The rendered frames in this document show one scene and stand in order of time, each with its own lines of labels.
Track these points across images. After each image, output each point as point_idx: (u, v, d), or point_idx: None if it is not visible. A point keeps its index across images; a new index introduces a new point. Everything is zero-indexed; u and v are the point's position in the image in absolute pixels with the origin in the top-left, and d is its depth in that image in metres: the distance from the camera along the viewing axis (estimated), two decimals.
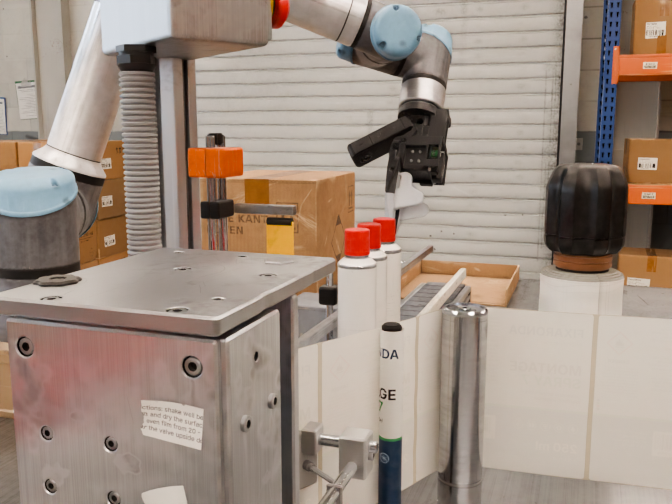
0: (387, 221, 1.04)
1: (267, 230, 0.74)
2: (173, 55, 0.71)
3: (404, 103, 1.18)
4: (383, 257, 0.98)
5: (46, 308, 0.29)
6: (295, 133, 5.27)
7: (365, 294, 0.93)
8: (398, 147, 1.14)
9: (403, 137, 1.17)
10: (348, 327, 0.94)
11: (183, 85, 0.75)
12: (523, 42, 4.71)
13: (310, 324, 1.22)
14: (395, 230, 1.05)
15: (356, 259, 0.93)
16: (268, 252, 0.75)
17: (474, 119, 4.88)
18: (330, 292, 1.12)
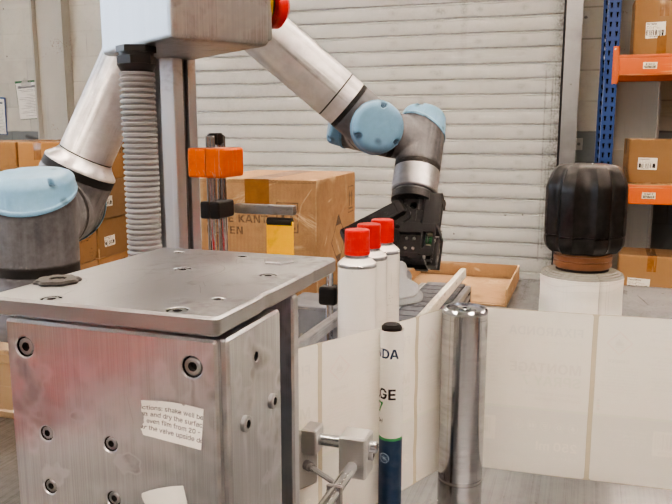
0: (385, 222, 1.03)
1: (267, 230, 0.74)
2: (173, 55, 0.71)
3: (397, 186, 1.15)
4: (383, 257, 0.98)
5: (46, 308, 0.29)
6: (295, 133, 5.27)
7: (365, 294, 0.93)
8: None
9: (397, 222, 1.14)
10: (348, 327, 0.94)
11: (183, 85, 0.75)
12: (523, 42, 4.71)
13: (310, 324, 1.22)
14: (393, 231, 1.04)
15: (356, 259, 0.93)
16: (268, 252, 0.75)
17: (474, 119, 4.88)
18: (330, 292, 1.12)
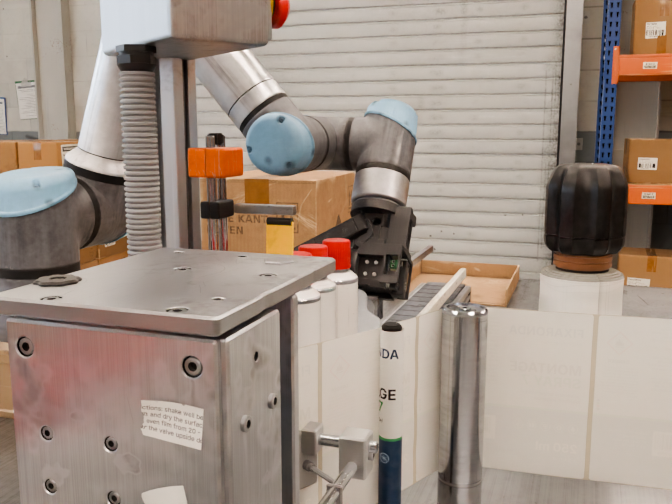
0: (340, 244, 0.83)
1: (267, 230, 0.74)
2: (173, 55, 0.71)
3: (358, 198, 0.96)
4: (324, 289, 0.79)
5: (46, 308, 0.29)
6: None
7: (311, 334, 0.75)
8: (349, 256, 0.92)
9: (356, 241, 0.94)
10: None
11: (183, 85, 0.75)
12: (523, 42, 4.71)
13: None
14: (350, 254, 0.85)
15: (298, 291, 0.74)
16: (267, 252, 0.74)
17: (474, 119, 4.88)
18: None
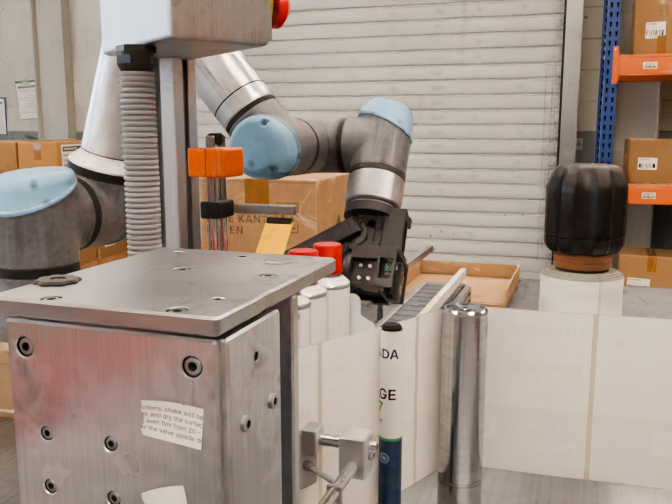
0: (332, 248, 0.80)
1: (264, 228, 0.74)
2: (173, 55, 0.71)
3: (351, 200, 0.93)
4: (314, 295, 0.76)
5: (46, 308, 0.29)
6: None
7: (301, 341, 0.72)
8: (342, 260, 0.89)
9: (350, 244, 0.92)
10: None
11: (183, 85, 0.75)
12: (523, 42, 4.71)
13: None
14: (341, 259, 0.82)
15: None
16: (259, 246, 0.72)
17: (474, 119, 4.88)
18: None
